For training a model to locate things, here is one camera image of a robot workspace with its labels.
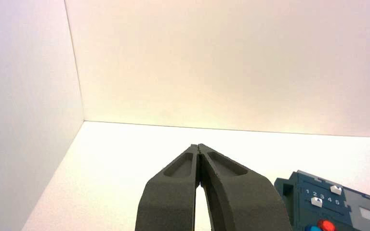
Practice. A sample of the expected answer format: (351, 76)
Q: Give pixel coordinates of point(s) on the red push button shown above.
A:
(327, 225)

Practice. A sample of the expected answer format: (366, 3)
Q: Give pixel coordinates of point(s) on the white slider knob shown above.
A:
(336, 190)
(316, 202)

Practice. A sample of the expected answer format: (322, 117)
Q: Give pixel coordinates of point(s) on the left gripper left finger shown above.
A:
(169, 204)

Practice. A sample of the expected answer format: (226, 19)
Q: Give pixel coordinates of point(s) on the blue push button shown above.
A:
(311, 228)

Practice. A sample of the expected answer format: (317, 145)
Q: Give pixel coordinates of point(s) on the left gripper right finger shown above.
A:
(245, 204)

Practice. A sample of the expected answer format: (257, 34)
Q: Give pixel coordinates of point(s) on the blue grey control box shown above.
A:
(341, 213)

